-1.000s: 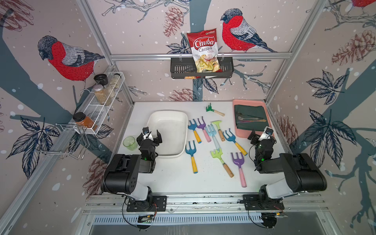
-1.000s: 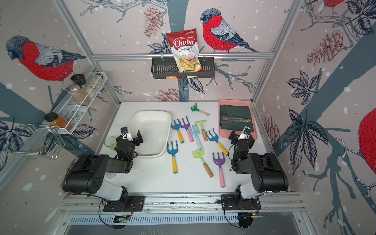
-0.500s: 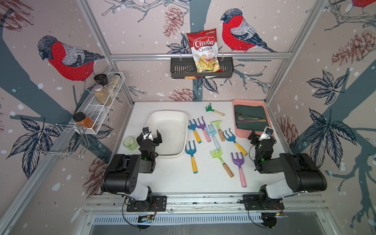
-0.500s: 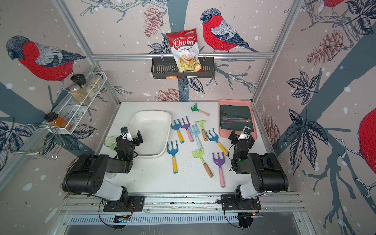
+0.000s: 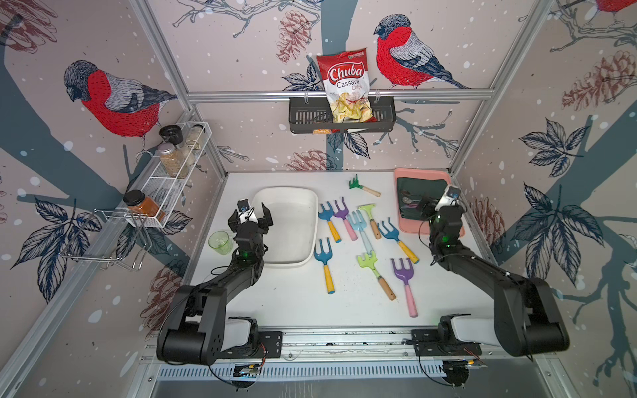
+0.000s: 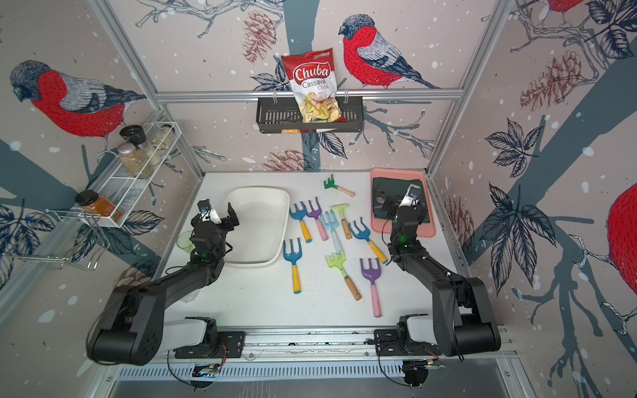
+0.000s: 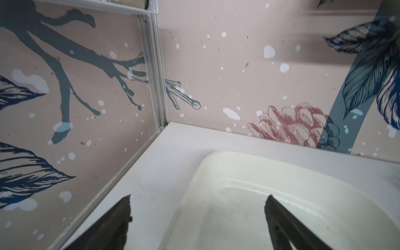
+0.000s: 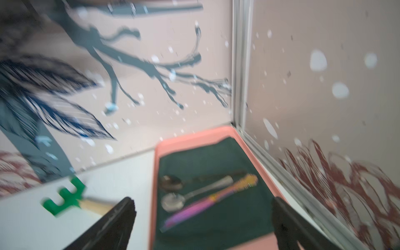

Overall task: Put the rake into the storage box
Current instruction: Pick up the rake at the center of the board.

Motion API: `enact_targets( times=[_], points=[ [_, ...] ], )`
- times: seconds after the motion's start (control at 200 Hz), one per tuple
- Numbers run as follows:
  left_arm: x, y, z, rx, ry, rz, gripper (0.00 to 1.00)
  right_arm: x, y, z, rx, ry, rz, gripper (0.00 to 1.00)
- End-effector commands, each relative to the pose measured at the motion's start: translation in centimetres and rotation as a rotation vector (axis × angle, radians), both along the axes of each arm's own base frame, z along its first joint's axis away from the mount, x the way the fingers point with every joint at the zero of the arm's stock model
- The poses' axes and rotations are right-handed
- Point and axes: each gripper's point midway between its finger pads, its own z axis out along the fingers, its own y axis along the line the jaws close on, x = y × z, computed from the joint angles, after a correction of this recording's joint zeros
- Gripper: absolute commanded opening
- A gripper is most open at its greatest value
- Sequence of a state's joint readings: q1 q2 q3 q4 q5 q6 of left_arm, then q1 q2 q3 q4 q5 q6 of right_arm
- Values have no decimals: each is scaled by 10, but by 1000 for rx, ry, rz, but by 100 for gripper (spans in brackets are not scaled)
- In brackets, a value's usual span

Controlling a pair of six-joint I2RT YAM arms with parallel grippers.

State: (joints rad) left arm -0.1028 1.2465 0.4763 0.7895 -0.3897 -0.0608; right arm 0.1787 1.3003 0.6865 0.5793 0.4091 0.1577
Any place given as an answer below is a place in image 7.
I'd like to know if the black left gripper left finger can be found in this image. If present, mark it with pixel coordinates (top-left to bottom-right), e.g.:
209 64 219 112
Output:
66 195 133 250

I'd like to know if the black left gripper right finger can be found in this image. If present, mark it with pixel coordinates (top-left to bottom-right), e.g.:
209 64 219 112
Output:
264 195 332 250

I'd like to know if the white plastic storage box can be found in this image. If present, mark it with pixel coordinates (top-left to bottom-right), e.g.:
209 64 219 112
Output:
165 152 400 250

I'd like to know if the aluminium frame profile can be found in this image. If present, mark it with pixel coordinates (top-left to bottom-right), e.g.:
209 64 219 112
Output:
49 1 168 250

